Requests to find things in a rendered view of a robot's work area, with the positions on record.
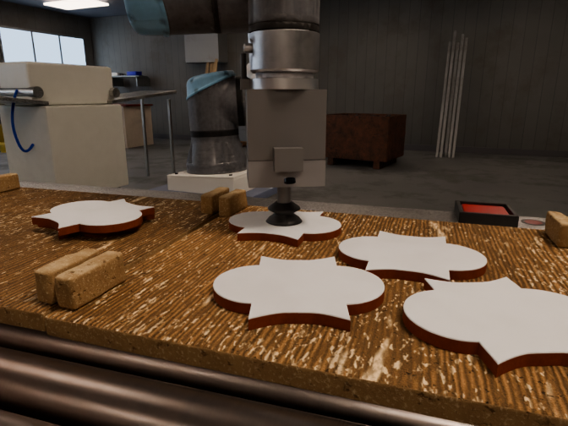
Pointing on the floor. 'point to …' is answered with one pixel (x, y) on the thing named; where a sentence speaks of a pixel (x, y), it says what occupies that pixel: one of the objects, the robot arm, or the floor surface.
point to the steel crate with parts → (365, 138)
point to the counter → (130, 116)
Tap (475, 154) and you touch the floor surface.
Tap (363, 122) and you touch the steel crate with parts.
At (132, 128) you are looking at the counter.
